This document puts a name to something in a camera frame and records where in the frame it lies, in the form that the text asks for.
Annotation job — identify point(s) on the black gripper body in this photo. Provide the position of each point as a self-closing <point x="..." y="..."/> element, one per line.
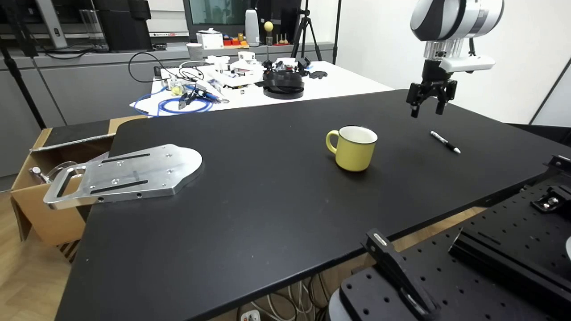
<point x="434" y="85"/>

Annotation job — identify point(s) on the black and white pen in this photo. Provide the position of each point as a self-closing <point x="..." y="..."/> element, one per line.
<point x="444" y="141"/>

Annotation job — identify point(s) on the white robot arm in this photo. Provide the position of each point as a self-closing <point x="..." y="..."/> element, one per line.
<point x="455" y="17"/>

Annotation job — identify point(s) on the yellow enamel mug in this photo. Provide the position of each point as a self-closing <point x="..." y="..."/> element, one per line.
<point x="355" y="155"/>

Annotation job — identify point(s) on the white table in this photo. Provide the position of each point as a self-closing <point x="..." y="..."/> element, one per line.
<point x="332" y="89"/>

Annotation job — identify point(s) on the black controller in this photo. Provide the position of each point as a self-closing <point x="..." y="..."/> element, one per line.
<point x="316" y="73"/>

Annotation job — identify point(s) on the black stand pole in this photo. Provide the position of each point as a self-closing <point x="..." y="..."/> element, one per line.
<point x="337" y="28"/>

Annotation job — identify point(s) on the black headset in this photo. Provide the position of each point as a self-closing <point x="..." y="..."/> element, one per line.
<point x="282" y="82"/>

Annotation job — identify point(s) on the black table clamp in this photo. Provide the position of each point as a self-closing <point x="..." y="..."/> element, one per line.
<point x="398" y="269"/>

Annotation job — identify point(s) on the yellow ball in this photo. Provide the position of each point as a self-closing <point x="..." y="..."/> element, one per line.
<point x="268" y="26"/>

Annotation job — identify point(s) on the black perforated breadboard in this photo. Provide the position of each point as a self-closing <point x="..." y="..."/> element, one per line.
<point x="475" y="278"/>

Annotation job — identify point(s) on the white cylinder speaker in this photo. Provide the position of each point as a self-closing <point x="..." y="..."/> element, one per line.
<point x="252" y="26"/>

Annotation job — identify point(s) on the white parts clutter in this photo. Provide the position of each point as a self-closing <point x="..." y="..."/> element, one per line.
<point x="228" y="67"/>

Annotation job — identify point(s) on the red object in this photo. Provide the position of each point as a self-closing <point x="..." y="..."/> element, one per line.
<point x="232" y="41"/>

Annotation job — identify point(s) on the small white box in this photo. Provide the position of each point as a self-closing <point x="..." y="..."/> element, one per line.
<point x="209" y="39"/>

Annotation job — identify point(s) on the aluminium mounting plate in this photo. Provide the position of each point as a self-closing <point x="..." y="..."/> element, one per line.
<point x="148" y="169"/>

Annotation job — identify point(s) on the black computer tower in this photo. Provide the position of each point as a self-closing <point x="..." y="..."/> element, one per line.
<point x="121" y="23"/>

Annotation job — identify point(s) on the grey counter cabinet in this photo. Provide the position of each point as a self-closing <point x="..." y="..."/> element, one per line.
<point x="89" y="89"/>

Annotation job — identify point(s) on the cardboard box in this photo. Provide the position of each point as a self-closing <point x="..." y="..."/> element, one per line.
<point x="46" y="223"/>

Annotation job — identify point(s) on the black tripod with thin legs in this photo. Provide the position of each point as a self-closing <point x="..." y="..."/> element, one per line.
<point x="18" y="76"/>

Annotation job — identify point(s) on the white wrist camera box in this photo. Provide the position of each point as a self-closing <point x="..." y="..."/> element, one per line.
<point x="469" y="62"/>

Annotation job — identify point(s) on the black camera tripod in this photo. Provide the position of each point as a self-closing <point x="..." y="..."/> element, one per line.
<point x="305" y="28"/>

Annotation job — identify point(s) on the black bracket on breadboard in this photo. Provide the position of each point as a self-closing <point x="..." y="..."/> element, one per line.
<point x="550" y="199"/>

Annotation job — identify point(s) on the black metal rail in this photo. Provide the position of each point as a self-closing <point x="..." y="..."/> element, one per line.
<point x="510" y="269"/>

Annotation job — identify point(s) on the large wall monitor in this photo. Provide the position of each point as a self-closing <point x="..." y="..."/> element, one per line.
<point x="216" y="14"/>

